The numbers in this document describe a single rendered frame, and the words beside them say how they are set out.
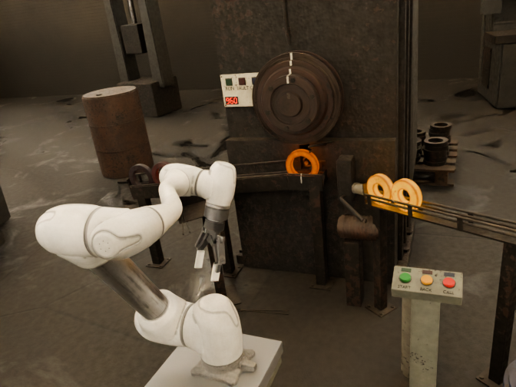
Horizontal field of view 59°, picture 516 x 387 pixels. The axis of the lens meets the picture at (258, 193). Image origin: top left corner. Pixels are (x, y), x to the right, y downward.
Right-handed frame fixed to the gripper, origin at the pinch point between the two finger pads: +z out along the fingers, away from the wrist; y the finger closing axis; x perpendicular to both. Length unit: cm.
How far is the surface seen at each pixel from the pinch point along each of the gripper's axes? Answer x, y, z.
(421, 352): -73, -47, 18
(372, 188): -88, 7, -37
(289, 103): -53, 39, -70
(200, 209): -33, 74, -7
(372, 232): -94, 7, -15
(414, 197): -87, -18, -38
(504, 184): -290, 50, -46
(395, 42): -89, 13, -107
